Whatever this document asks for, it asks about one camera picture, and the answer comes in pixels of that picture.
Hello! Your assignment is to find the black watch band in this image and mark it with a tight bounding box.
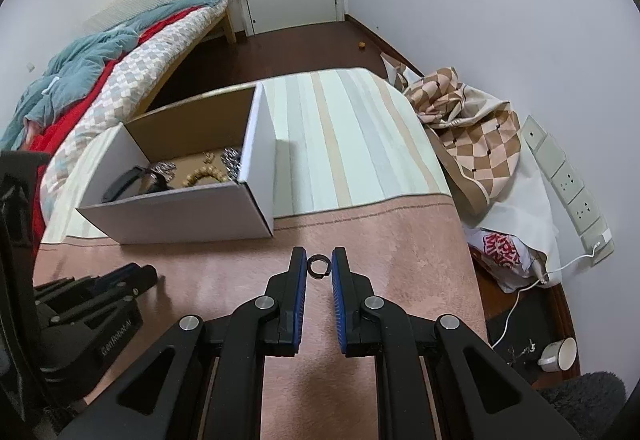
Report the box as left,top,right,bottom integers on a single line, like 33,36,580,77
101,166,168,205

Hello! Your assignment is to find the wall socket strip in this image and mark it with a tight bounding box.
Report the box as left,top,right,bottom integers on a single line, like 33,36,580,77
520,115,615,265

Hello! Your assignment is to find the wooden bed frame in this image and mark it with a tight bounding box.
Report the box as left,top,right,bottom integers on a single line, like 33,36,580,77
210,4,238,44

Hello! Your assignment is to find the silver crystal bracelet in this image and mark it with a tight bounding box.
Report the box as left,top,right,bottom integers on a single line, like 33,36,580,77
220,147,243,181

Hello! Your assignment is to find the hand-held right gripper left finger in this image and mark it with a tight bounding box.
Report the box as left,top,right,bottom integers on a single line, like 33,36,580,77
57,246,307,440

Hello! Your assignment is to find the red printed plastic bag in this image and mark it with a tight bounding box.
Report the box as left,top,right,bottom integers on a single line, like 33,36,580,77
467,227,543,293

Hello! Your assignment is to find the white charger cable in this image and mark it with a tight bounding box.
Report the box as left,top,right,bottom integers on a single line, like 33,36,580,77
490,245,601,351

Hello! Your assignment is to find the teal quilt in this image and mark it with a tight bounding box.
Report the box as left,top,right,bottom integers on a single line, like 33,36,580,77
0,0,228,151

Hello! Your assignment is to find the red blanket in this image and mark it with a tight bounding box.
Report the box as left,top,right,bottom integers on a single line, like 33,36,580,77
20,7,206,155

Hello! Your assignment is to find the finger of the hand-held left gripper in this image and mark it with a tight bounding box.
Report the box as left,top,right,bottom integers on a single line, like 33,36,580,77
92,263,143,291
102,266,159,303

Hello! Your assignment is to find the bed with quilts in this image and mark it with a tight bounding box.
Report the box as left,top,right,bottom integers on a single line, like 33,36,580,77
40,2,231,225

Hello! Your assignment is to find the white cup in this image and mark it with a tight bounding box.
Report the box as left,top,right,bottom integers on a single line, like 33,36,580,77
537,337,578,373

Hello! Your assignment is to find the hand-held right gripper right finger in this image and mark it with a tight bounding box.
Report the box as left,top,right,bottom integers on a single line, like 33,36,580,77
331,247,581,440

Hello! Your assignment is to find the white cardboard box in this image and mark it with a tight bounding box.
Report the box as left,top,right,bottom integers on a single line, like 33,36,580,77
75,82,277,245

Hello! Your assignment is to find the black ring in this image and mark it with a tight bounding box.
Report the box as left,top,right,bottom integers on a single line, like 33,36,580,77
307,254,331,279

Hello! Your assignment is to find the brown checkered cloth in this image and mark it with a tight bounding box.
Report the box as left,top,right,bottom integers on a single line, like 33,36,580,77
380,52,558,271

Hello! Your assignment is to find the wooden bead bracelet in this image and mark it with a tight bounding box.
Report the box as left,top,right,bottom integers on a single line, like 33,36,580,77
184,152,228,188

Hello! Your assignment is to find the pink and striped tablecloth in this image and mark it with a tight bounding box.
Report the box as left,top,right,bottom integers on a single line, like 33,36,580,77
32,67,488,440

